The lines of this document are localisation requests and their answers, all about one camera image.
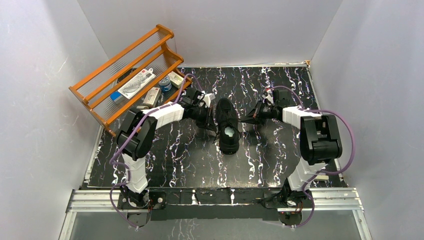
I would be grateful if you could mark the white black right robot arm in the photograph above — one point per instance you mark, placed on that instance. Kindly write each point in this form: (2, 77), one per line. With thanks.
(319, 139)

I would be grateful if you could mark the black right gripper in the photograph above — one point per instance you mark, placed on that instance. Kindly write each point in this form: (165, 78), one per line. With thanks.
(254, 115)

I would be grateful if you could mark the small green white box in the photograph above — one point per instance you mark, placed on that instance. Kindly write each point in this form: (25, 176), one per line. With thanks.
(175, 79)

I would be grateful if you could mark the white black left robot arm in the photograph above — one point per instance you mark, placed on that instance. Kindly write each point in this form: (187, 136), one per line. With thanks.
(137, 133)

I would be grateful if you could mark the blue tape roll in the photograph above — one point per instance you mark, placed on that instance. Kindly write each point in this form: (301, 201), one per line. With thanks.
(165, 84)

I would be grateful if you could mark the small grey block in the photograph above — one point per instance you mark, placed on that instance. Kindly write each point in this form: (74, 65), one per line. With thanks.
(142, 107)

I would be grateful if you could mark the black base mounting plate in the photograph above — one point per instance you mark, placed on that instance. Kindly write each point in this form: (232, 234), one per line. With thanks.
(270, 211)

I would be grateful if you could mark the beige plastic clip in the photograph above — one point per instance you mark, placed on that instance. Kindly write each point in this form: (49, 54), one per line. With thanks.
(322, 178)

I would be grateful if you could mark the black mesh shoe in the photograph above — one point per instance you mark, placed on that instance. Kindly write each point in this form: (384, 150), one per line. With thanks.
(226, 149)

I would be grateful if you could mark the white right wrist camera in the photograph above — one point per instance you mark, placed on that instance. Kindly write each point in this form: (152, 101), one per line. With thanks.
(267, 97)

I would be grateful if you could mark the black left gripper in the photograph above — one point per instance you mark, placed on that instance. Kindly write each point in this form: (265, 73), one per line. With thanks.
(205, 113)

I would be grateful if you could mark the white ruler set package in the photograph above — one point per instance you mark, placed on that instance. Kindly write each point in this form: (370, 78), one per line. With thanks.
(137, 83)

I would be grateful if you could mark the orange wooden shelf rack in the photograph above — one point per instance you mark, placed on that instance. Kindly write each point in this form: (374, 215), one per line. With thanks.
(150, 52)

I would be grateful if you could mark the aluminium frame rail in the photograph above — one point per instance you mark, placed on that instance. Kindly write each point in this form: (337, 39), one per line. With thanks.
(325, 198)

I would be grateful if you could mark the beige rectangular box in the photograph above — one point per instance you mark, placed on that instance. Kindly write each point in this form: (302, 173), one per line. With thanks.
(152, 97)

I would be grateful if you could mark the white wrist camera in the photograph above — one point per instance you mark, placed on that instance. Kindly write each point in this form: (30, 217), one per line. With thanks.
(207, 99)
(267, 97)

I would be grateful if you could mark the blue eraser block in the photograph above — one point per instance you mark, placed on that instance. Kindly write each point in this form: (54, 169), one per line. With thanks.
(116, 97)

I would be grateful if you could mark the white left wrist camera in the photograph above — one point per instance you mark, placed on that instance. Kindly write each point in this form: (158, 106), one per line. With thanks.
(207, 99)

